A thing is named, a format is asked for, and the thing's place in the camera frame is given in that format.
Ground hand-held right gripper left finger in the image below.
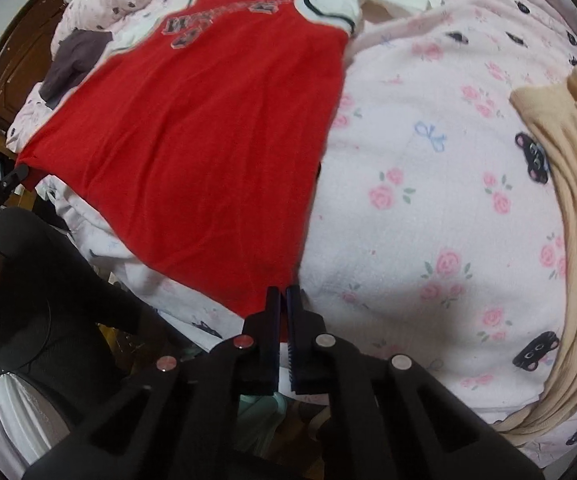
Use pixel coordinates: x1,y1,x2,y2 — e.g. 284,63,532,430
22,286,282,480

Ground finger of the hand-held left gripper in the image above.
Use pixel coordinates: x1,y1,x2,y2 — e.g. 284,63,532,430
0,163,30,199

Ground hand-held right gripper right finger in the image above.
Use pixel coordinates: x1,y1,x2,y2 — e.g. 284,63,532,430
286,285,545,480

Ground red and white jersey shirt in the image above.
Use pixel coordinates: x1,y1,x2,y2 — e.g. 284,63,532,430
16,0,444,318

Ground mint green cloth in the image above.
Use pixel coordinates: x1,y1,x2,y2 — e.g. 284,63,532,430
238,392,286,453

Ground dark wooden headboard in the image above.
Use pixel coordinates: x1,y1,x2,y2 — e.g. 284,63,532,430
0,0,84,131

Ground person's dark knit clothing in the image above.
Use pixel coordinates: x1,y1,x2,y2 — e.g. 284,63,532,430
0,207,189,426

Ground dark grey cloth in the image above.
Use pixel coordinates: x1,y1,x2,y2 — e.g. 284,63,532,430
40,30,114,111

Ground pink cat print quilt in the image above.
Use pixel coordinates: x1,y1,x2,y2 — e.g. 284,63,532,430
6,0,577,461

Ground person's white trousers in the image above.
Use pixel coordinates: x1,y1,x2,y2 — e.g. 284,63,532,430
0,320,69,480

